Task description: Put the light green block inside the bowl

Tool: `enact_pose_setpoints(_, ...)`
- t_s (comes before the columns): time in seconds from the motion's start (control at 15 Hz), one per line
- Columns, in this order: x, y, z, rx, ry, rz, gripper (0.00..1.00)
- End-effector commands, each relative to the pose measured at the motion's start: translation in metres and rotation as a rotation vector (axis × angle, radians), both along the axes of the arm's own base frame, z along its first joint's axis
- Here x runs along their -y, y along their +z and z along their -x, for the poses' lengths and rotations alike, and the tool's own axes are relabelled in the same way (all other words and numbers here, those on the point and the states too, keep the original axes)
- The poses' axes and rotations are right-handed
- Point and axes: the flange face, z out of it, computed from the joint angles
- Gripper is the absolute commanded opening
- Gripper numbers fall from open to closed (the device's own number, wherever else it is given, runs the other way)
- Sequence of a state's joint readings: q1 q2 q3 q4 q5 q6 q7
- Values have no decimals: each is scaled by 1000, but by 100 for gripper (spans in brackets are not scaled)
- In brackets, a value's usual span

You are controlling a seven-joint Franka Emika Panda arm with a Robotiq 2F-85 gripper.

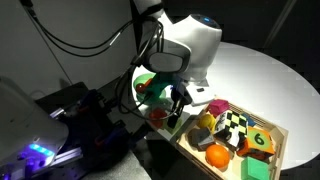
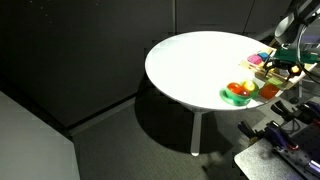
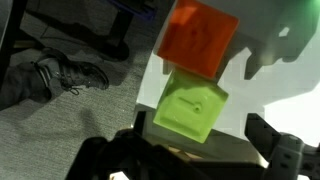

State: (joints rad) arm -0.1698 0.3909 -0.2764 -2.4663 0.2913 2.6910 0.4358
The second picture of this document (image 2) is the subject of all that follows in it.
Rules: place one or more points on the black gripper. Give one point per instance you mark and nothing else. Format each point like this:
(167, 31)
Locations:
(283, 63)

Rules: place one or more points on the light green block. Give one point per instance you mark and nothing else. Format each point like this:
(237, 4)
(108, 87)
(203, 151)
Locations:
(275, 81)

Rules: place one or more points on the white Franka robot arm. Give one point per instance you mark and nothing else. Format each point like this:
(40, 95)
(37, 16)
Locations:
(293, 23)

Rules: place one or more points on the orange block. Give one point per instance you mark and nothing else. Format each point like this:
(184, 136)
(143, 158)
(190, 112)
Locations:
(268, 91)

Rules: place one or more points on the blue block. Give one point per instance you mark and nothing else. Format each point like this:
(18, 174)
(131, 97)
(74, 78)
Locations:
(263, 55)

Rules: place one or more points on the magenta block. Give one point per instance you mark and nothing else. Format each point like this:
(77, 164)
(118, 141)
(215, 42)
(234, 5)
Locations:
(255, 59)

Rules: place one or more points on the green plastic bowl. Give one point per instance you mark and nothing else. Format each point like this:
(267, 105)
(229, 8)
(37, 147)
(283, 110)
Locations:
(233, 98)

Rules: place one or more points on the wooden tray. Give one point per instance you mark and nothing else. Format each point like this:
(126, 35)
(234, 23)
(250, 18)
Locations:
(251, 66)

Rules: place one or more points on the yellow toy fruit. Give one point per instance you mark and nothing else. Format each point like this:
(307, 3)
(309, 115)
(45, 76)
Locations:
(249, 85)

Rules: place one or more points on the dark red toy fruit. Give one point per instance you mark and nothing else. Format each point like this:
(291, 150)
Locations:
(245, 93)

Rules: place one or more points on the purple black spring clamp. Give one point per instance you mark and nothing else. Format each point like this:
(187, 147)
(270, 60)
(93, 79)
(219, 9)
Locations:
(293, 111)
(273, 135)

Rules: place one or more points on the white table leg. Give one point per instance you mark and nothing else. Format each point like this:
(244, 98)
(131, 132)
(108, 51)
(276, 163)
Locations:
(196, 133)

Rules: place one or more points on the grey cabinet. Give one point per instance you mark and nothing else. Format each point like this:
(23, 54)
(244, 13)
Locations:
(30, 146)

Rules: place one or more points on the green camera mount bracket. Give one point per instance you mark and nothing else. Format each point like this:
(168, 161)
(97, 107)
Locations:
(293, 55)

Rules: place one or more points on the silver aluminium rail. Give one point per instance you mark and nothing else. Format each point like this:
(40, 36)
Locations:
(313, 167)

